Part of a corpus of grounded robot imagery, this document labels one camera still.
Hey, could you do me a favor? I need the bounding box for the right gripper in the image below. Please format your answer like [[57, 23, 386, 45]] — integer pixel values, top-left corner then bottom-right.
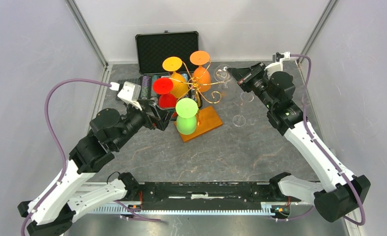
[[227, 61, 275, 110]]

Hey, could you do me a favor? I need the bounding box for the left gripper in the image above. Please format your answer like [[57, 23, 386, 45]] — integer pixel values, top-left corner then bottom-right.
[[114, 98, 177, 150]]

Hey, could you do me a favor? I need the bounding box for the clear wine glass back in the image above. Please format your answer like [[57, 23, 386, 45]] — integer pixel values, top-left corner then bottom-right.
[[214, 64, 232, 90]]

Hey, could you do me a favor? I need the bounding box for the clear wine glass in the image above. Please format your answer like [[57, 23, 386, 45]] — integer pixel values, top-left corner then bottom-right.
[[214, 64, 232, 90], [232, 91, 254, 127]]

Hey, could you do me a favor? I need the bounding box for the clear wine glass front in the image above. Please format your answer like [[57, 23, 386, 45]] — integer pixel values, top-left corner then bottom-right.
[[232, 91, 254, 127]]

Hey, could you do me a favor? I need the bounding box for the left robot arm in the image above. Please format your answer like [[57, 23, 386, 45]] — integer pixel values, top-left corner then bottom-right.
[[18, 100, 175, 236]]

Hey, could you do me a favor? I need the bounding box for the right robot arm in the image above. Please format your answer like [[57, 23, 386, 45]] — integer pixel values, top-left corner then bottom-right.
[[227, 63, 371, 222]]

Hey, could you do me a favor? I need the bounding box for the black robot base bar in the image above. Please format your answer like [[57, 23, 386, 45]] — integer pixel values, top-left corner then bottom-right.
[[140, 182, 277, 210]]

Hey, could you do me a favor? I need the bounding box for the green wine glass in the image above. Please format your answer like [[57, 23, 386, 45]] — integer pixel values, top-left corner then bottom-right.
[[176, 98, 199, 135]]

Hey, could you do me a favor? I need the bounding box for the red wine glass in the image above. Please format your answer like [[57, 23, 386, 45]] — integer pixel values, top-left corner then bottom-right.
[[152, 77, 177, 109]]

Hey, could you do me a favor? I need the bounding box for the yellow wine glass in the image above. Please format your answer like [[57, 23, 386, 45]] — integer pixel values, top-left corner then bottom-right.
[[162, 57, 188, 99]]

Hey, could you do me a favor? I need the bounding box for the orange wine glass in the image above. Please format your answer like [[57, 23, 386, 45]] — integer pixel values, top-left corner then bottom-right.
[[190, 50, 211, 92]]

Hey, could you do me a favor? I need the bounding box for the orange wooden rack base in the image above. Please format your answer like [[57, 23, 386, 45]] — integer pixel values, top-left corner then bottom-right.
[[174, 106, 223, 143]]

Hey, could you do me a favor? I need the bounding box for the black poker chip case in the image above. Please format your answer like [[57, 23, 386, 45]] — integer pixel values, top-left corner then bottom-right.
[[135, 31, 202, 108]]

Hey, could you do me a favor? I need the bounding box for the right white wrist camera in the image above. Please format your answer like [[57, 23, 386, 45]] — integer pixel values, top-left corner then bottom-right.
[[265, 52, 291, 77]]

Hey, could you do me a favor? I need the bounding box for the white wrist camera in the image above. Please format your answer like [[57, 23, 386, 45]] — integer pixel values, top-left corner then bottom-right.
[[121, 82, 143, 111], [265, 52, 291, 77]]

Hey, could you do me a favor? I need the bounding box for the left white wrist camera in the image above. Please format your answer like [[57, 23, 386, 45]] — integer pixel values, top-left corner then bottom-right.
[[121, 82, 143, 111]]

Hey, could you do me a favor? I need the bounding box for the gold wire glass rack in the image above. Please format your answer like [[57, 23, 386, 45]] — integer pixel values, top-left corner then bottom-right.
[[169, 59, 223, 104]]

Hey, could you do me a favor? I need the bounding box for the white slotted cable duct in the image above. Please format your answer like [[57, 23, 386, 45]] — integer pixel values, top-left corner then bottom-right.
[[90, 203, 289, 216]]

